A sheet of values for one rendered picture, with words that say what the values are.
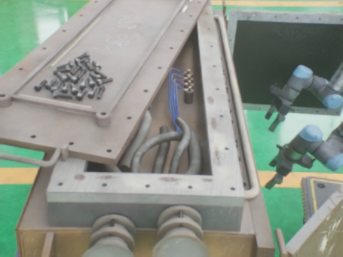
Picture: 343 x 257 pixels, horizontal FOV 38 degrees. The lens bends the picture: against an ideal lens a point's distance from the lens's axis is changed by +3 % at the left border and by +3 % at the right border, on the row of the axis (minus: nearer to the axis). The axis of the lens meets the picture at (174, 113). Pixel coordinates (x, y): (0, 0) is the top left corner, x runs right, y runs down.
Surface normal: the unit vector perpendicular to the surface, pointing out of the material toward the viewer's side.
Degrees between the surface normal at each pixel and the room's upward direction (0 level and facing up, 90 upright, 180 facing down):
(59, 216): 90
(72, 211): 90
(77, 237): 90
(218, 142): 0
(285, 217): 0
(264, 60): 90
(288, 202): 0
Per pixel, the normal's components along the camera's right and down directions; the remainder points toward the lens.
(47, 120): 0.04, -0.83
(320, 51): -0.06, 0.55
